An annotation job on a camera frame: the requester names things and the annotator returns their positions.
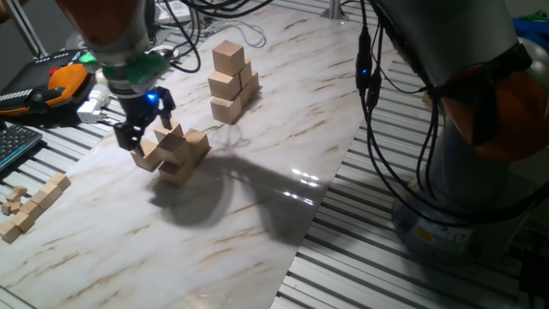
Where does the white power strip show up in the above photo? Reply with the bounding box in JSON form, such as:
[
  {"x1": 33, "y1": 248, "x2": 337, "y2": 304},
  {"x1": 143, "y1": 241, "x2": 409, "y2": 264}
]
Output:
[{"x1": 156, "y1": 0, "x2": 194, "y2": 25}]

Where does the person right forearm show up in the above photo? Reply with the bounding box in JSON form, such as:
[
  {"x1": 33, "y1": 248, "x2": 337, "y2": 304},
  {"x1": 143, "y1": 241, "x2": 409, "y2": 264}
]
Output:
[{"x1": 0, "y1": 0, "x2": 25, "y2": 25}]

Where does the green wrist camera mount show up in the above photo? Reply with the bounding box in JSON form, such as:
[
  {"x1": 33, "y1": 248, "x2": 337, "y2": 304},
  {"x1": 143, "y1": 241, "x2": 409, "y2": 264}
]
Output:
[{"x1": 79, "y1": 51, "x2": 171, "y2": 86}]

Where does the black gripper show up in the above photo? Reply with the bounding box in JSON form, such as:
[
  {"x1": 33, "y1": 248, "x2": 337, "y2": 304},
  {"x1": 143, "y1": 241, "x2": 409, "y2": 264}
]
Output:
[{"x1": 113, "y1": 87, "x2": 177, "y2": 156}]

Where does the aluminium frame beam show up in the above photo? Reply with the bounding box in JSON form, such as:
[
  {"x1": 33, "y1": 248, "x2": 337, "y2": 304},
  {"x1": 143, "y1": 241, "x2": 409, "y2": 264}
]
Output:
[{"x1": 319, "y1": 0, "x2": 349, "y2": 21}]

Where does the black orange teach pendant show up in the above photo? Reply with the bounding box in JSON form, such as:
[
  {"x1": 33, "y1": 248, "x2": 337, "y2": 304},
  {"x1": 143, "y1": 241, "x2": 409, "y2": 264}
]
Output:
[{"x1": 0, "y1": 49, "x2": 92, "y2": 118}]

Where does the black keyboard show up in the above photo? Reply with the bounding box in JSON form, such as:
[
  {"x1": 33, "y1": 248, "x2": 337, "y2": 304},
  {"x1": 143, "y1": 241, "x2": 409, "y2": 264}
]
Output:
[{"x1": 0, "y1": 122, "x2": 44, "y2": 173}]

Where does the blue bag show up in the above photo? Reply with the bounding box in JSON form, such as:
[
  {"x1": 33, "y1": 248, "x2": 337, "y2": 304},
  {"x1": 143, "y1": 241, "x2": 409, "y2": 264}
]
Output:
[{"x1": 512, "y1": 16, "x2": 549, "y2": 42}]

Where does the green cloth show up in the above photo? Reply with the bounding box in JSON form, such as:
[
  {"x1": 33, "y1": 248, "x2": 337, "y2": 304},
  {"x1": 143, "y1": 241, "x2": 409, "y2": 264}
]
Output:
[{"x1": 518, "y1": 9, "x2": 549, "y2": 22}]

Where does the white power adapter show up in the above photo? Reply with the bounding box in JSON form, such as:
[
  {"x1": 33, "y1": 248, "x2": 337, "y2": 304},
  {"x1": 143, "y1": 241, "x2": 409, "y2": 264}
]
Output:
[{"x1": 75, "y1": 83, "x2": 112, "y2": 124}]

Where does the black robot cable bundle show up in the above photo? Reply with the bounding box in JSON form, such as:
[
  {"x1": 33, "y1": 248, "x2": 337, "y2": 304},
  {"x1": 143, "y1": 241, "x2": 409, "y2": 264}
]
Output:
[{"x1": 145, "y1": 0, "x2": 549, "y2": 228}]

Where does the marble pattern mat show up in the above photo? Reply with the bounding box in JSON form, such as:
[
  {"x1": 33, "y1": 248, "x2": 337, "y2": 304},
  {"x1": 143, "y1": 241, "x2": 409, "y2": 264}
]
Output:
[{"x1": 0, "y1": 2, "x2": 387, "y2": 309}]

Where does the aluminium frame post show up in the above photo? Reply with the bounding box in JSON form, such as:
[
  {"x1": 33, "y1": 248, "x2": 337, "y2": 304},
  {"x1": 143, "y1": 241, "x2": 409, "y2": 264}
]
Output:
[{"x1": 2, "y1": 0, "x2": 48, "y2": 59}]

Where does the small wooden cube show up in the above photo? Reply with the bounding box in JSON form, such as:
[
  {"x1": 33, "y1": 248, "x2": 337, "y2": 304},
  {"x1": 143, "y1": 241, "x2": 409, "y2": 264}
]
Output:
[
  {"x1": 10, "y1": 210, "x2": 36, "y2": 233},
  {"x1": 30, "y1": 190, "x2": 55, "y2": 211},
  {"x1": 0, "y1": 221, "x2": 22, "y2": 245},
  {"x1": 20, "y1": 200, "x2": 45, "y2": 221},
  {"x1": 48, "y1": 171, "x2": 73, "y2": 192},
  {"x1": 40, "y1": 181, "x2": 64, "y2": 203}
]

